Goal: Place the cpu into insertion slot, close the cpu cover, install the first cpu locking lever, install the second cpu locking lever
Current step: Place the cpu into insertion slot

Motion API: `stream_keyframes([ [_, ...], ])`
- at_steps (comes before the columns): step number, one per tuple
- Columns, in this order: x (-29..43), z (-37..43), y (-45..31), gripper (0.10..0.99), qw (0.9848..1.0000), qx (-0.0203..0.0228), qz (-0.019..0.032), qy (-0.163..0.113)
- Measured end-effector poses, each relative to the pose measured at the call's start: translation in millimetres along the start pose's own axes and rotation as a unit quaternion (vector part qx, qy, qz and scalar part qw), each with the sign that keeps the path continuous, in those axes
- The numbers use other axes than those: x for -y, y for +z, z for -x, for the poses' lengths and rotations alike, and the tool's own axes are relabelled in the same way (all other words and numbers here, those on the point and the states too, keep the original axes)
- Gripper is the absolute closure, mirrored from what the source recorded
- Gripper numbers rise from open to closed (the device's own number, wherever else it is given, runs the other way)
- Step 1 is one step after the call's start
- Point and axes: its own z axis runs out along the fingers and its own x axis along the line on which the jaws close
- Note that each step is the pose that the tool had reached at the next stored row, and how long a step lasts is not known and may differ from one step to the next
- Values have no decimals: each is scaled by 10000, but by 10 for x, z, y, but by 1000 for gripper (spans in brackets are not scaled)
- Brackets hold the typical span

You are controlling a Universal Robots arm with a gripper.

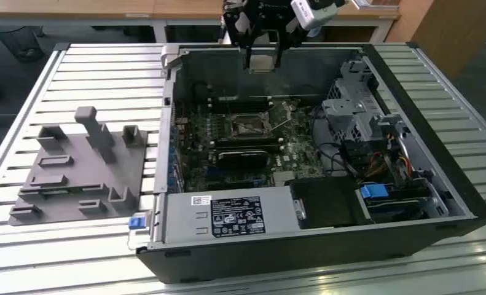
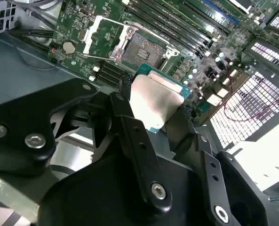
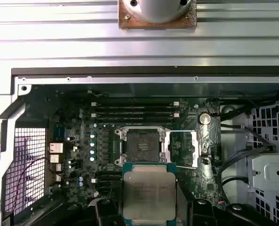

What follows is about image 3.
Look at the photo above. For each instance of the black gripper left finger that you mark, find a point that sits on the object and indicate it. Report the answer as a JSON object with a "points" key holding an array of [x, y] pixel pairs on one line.
{"points": [[106, 214]]}

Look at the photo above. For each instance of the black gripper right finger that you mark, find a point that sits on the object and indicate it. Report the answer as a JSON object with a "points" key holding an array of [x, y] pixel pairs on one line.
{"points": [[191, 214]]}

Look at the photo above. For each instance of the silver CPU green edge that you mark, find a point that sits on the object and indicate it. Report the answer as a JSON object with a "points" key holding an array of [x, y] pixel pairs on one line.
{"points": [[148, 195]]}

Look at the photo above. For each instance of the black RAM slot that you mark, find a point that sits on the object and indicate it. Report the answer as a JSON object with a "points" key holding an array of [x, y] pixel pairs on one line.
{"points": [[134, 109], [108, 174], [108, 181], [134, 120]]}

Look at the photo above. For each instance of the CPU socket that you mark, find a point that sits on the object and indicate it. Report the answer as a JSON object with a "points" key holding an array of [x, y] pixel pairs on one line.
{"points": [[141, 146]]}

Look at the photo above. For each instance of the green motherboard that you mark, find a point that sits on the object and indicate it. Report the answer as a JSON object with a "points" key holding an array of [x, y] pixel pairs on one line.
{"points": [[207, 179]]}

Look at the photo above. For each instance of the silver round capacitor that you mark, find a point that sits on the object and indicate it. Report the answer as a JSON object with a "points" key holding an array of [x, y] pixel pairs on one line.
{"points": [[92, 144], [92, 159], [92, 136], [92, 152]]}

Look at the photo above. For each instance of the silver rear port housing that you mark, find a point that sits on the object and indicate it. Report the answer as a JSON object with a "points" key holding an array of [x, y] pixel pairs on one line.
{"points": [[56, 158], [56, 147]]}

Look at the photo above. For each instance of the silver metal drive cage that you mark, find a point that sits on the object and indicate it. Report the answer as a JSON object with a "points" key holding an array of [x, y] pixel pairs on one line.
{"points": [[271, 169]]}

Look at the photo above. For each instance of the silver coin battery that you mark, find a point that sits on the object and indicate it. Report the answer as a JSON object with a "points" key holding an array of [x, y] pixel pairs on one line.
{"points": [[204, 118]]}

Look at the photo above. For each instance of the black open PC case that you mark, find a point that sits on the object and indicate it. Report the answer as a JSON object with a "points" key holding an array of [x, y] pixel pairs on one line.
{"points": [[129, 80]]}

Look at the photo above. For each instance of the brown square base plate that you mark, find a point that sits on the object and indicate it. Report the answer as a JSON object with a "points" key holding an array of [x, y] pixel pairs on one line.
{"points": [[129, 23]]}

